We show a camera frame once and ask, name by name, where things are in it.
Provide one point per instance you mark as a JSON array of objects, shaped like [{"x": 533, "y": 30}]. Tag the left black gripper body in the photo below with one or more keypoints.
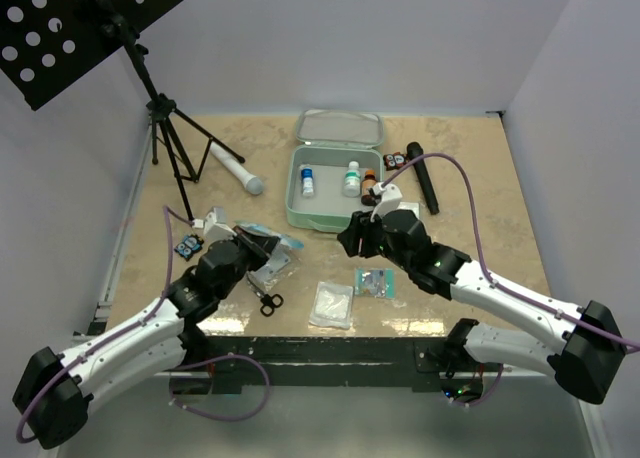
[{"x": 246, "y": 262}]

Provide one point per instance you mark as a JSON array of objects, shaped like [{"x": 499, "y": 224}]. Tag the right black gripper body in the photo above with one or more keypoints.
[{"x": 380, "y": 246}]

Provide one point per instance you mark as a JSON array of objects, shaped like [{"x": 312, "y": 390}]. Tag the blue plaster packet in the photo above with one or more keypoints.
[{"x": 262, "y": 230}]

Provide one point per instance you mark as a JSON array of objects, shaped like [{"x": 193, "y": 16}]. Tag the brown medicine bottle orange cap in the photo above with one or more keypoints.
[{"x": 367, "y": 183}]

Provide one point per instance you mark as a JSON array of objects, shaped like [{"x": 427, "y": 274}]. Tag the teal cotton swab bag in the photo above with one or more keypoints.
[{"x": 375, "y": 282}]

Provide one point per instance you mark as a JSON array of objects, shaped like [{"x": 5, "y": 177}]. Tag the clear bottle green label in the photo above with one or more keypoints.
[{"x": 352, "y": 180}]

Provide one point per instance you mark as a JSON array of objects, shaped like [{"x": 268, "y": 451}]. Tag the white gauze pad packet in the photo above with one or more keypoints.
[{"x": 332, "y": 306}]

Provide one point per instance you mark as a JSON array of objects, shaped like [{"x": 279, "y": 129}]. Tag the blue label bandage roll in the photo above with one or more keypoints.
[{"x": 307, "y": 181}]

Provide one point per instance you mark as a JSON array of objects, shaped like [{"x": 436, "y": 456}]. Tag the mint green medicine case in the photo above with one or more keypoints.
[{"x": 329, "y": 140}]

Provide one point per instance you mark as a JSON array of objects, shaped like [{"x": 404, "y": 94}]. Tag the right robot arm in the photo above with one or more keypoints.
[{"x": 578, "y": 346}]

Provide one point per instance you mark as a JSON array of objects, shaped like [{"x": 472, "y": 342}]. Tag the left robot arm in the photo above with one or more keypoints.
[{"x": 57, "y": 391}]

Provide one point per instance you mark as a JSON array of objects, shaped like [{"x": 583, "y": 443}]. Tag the small clear plaster bag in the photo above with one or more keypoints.
[{"x": 281, "y": 265}]

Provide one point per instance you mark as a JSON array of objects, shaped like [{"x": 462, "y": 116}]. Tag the blue owl toy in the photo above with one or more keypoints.
[{"x": 189, "y": 246}]

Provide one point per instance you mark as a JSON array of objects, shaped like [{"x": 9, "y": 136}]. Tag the white microphone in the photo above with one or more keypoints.
[{"x": 250, "y": 182}]

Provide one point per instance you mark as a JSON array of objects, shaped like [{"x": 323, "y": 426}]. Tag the red owl toy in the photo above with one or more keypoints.
[{"x": 395, "y": 161}]

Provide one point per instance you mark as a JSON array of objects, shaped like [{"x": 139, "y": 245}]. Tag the black microphone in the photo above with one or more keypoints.
[{"x": 414, "y": 150}]

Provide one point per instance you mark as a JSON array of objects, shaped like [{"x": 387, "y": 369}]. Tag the black perforated music stand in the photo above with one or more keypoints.
[{"x": 48, "y": 45}]

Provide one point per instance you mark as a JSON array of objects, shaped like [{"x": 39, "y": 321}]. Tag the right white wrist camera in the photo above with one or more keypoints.
[{"x": 387, "y": 198}]

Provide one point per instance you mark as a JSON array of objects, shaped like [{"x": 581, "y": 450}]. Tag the black handled scissors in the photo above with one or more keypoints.
[{"x": 269, "y": 302}]

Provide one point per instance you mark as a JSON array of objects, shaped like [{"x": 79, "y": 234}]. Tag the black base frame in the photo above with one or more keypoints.
[{"x": 421, "y": 364}]

